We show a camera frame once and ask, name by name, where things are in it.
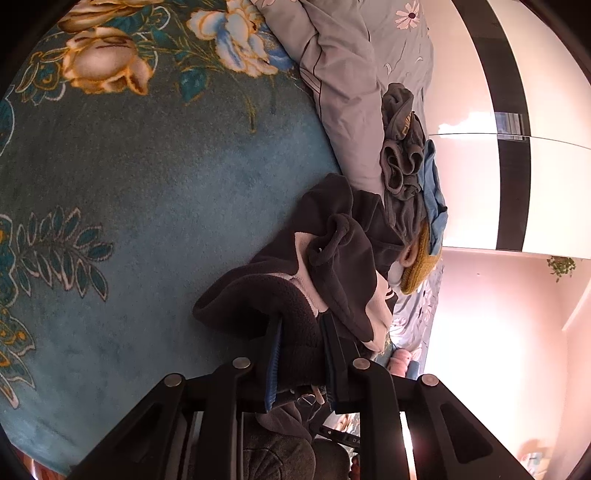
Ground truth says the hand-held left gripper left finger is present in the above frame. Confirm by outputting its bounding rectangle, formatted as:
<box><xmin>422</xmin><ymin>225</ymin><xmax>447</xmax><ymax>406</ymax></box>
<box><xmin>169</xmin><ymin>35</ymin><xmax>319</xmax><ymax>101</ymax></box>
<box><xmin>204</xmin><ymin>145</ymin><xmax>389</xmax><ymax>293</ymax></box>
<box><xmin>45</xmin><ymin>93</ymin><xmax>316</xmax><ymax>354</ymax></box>
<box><xmin>69</xmin><ymin>316</ymin><xmax>284</xmax><ymax>480</ymax></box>

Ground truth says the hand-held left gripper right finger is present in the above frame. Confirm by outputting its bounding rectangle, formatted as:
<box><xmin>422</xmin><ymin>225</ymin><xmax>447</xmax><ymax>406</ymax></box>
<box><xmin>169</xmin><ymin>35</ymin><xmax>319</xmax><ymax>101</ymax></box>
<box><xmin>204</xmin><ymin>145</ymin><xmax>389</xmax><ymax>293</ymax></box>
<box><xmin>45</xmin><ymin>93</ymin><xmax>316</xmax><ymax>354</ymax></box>
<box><xmin>321</xmin><ymin>314</ymin><xmax>536</xmax><ymax>480</ymax></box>

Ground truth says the dark grey fleece jacket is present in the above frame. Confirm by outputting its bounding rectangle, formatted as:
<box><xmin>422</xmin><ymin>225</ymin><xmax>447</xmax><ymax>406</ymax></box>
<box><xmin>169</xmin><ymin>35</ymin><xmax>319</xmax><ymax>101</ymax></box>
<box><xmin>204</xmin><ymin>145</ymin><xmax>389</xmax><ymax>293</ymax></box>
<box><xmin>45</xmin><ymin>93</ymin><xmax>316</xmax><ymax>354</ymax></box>
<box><xmin>191</xmin><ymin>173</ymin><xmax>407</xmax><ymax>444</ymax></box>

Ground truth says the dark grey cloth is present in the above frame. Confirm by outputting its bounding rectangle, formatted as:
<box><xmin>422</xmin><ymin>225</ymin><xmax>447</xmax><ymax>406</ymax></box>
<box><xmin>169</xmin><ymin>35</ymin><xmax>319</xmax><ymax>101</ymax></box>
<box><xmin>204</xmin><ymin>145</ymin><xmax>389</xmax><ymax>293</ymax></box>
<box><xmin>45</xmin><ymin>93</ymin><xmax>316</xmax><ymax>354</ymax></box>
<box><xmin>242</xmin><ymin>431</ymin><xmax>319</xmax><ymax>480</ymax></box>

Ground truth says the pink cloth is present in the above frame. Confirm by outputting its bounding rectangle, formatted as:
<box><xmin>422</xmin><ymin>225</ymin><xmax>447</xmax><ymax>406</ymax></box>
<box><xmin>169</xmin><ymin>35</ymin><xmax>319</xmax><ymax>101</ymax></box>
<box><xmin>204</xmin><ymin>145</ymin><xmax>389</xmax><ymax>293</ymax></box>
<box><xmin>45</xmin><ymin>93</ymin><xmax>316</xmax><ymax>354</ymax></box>
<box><xmin>387</xmin><ymin>348</ymin><xmax>419</xmax><ymax>377</ymax></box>

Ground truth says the mustard knitted sweater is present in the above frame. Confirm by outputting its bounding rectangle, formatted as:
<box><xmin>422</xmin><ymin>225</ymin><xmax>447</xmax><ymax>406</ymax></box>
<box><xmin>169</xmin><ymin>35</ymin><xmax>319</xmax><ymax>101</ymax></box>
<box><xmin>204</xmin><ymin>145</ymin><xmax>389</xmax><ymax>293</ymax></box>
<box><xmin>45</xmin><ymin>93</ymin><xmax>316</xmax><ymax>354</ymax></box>
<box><xmin>399</xmin><ymin>222</ymin><xmax>441</xmax><ymax>296</ymax></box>

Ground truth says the blue fleece garment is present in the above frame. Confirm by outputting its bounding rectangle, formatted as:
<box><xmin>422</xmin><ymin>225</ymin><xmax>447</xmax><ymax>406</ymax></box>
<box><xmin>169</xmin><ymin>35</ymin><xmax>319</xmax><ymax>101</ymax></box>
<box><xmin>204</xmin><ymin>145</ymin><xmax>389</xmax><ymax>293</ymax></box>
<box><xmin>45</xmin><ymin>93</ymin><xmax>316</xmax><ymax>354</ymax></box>
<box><xmin>416</xmin><ymin>138</ymin><xmax>448</xmax><ymax>254</ymax></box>

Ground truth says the grey sweatshirt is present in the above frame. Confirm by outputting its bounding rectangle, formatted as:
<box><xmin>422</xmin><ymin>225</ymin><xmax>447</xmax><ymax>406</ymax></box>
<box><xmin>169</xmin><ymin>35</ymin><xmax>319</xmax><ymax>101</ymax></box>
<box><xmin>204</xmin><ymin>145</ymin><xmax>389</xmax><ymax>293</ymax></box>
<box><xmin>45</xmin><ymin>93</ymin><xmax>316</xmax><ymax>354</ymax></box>
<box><xmin>379</xmin><ymin>82</ymin><xmax>430</xmax><ymax>241</ymax></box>

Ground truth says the teal floral blanket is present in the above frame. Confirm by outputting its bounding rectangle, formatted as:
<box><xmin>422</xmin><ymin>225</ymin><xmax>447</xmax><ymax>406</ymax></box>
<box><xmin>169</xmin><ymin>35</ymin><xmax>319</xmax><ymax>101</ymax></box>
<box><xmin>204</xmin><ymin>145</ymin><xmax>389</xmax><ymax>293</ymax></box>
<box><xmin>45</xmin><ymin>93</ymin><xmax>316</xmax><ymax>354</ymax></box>
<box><xmin>0</xmin><ymin>0</ymin><xmax>345</xmax><ymax>476</ymax></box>

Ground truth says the white wardrobe with black stripe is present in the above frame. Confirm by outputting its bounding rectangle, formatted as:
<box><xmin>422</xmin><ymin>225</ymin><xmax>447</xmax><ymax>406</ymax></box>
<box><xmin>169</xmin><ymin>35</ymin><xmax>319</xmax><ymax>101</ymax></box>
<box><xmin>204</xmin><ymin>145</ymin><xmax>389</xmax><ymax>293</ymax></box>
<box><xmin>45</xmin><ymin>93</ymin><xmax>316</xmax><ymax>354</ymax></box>
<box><xmin>427</xmin><ymin>0</ymin><xmax>591</xmax><ymax>259</ymax></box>

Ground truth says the daisy print grey duvet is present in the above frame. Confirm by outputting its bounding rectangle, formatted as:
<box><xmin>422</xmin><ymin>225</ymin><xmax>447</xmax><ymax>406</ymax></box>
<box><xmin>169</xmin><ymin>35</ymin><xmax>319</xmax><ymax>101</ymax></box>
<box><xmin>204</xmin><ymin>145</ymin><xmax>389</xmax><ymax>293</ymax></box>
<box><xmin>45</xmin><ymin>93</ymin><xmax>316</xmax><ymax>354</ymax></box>
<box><xmin>252</xmin><ymin>0</ymin><xmax>446</xmax><ymax>370</ymax></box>

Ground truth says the small wall plant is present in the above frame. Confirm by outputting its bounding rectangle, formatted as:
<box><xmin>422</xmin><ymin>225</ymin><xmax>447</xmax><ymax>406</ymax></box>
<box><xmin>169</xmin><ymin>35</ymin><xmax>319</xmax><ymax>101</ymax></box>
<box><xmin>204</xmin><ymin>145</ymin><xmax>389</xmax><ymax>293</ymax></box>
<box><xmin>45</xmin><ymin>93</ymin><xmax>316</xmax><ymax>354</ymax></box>
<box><xmin>547</xmin><ymin>255</ymin><xmax>578</xmax><ymax>282</ymax></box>

